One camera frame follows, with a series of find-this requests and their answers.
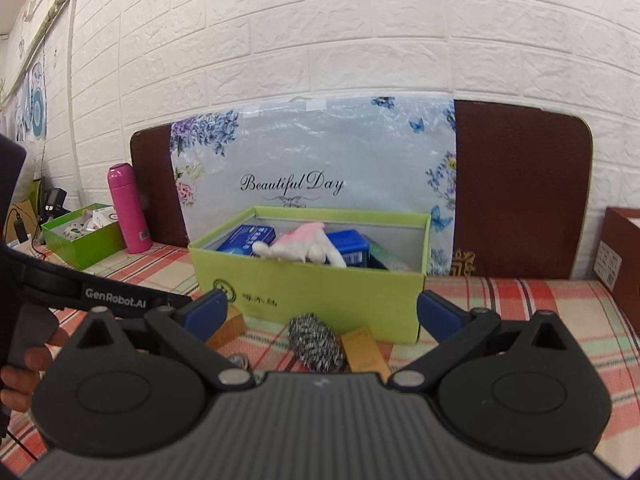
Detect white and pink rubber glove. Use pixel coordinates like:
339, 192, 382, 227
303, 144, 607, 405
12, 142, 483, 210
251, 223, 348, 269

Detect small white packets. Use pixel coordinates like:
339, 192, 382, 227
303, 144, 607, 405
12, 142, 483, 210
62, 217, 96, 241

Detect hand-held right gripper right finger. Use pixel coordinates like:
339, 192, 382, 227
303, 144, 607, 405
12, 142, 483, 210
387, 290, 596, 393

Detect blue wall decal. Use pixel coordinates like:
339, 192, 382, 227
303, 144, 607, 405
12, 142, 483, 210
0, 57, 51, 146

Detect pink thermos bottle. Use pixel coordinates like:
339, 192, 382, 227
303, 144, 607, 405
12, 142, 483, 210
106, 163, 153, 255

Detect orange and white box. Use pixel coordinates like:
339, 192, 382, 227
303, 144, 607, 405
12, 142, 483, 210
205, 304, 247, 351

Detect dark green open box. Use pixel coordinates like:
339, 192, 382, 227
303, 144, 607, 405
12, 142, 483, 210
41, 203, 127, 271

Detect brown kraft box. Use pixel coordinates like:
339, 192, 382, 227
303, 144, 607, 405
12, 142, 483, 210
341, 326, 392, 381

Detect floral plastic package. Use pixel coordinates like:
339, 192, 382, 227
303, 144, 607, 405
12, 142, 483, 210
170, 96, 458, 277

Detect brown headboard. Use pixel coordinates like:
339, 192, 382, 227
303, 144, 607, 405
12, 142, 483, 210
130, 100, 595, 281

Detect plaid blanket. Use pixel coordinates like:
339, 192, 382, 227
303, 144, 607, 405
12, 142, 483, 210
0, 240, 640, 480

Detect light green box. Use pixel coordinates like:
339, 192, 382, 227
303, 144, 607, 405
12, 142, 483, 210
188, 205, 432, 346

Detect person's left hand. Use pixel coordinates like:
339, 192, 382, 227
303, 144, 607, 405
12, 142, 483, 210
0, 324, 69, 413

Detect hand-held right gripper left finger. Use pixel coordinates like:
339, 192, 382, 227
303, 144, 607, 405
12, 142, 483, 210
55, 289, 258, 393

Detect black stand device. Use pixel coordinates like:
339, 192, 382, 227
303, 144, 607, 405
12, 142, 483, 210
42, 187, 71, 216

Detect small blue box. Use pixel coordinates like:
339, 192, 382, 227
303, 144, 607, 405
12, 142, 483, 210
216, 224, 277, 257

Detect brown cardboard box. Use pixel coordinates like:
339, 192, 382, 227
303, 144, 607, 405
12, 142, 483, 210
594, 206, 640, 336

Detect blue plastic case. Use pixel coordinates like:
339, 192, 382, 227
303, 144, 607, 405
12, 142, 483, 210
326, 229, 372, 267

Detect steel wool scrubber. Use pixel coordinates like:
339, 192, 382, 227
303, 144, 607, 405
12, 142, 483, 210
286, 312, 347, 373

